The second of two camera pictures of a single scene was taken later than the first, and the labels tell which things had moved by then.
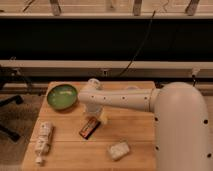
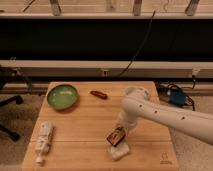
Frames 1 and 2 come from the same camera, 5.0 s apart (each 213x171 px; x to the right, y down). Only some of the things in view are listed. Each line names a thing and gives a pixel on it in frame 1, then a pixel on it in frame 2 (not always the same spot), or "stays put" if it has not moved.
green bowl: (62, 96) stays put
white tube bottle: (43, 140) stays put
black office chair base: (14, 100) stays put
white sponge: (119, 150) stays put
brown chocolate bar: (89, 127) to (115, 137)
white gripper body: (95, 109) to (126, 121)
